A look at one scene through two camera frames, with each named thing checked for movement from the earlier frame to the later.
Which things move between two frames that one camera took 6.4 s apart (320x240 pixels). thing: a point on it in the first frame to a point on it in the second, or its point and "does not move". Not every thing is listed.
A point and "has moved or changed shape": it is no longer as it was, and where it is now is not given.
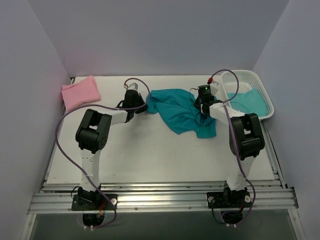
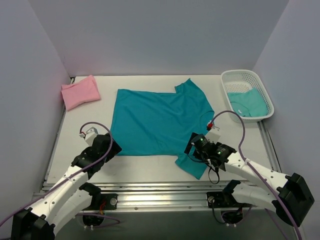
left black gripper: (139, 105) to (112, 145)
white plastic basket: (247, 80) does not move
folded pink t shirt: (79, 93) does not move
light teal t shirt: (250, 102) does not move
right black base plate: (229, 199) does not move
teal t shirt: (177, 107) has moved or changed shape
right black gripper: (200, 116) to (189, 146)
